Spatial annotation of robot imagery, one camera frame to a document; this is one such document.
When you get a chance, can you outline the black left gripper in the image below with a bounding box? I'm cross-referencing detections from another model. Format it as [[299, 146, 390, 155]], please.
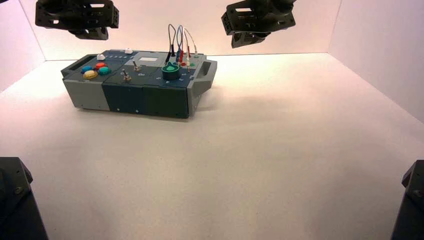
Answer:
[[35, 0, 119, 41]]

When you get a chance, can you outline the blue grey control box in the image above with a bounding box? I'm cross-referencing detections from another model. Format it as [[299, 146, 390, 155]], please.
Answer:
[[60, 49, 219, 119]]

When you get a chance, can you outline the red plug cable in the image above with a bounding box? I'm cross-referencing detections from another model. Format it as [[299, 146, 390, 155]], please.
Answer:
[[180, 28, 192, 72]]

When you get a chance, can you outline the green rotary knob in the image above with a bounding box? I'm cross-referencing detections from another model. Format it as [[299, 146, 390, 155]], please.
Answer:
[[161, 61, 181, 81]]

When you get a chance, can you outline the white plug cable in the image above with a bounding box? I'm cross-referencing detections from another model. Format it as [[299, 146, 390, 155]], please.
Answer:
[[183, 28, 200, 74]]

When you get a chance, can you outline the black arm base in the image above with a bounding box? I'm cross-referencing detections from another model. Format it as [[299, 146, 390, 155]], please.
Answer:
[[0, 156, 50, 240], [390, 159, 424, 240]]

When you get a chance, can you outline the blue plug cable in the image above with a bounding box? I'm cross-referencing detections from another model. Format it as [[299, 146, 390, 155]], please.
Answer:
[[175, 24, 185, 64]]

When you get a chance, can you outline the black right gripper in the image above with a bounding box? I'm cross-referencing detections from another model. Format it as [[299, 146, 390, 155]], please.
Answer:
[[221, 0, 297, 49]]

